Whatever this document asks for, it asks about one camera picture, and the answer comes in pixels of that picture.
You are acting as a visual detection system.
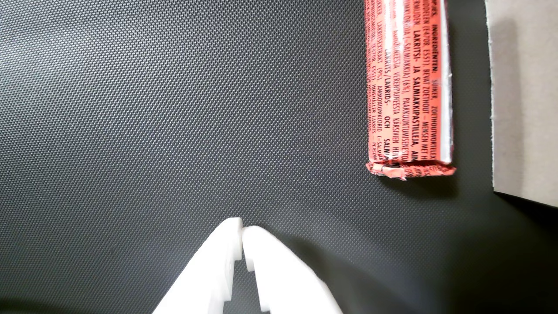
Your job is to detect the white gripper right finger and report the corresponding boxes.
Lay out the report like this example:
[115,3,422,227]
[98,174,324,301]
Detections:
[242,225,344,314]

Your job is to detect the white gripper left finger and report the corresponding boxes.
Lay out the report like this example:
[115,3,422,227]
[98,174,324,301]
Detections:
[153,217,243,314]

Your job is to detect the red candy roll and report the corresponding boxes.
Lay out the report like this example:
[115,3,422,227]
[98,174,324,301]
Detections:
[364,0,456,180]

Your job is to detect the small cardboard box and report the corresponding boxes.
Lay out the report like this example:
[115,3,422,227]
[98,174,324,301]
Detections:
[484,0,558,208]

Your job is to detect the black textured mat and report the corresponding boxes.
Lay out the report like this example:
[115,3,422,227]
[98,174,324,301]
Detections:
[0,0,558,314]

